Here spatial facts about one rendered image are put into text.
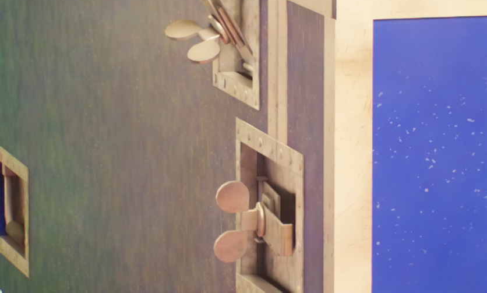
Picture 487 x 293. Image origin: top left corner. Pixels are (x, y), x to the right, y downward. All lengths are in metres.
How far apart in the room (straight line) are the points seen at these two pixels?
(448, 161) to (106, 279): 0.70
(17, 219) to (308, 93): 1.08
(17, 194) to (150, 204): 0.61
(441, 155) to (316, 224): 0.10
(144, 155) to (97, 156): 0.17
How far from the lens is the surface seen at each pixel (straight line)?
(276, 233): 2.55
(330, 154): 2.43
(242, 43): 2.64
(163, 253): 2.89
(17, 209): 3.53
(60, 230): 3.26
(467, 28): 2.44
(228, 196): 2.60
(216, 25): 2.64
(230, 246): 2.62
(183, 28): 2.66
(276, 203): 2.59
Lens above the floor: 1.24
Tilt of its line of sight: 9 degrees down
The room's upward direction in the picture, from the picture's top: straight up
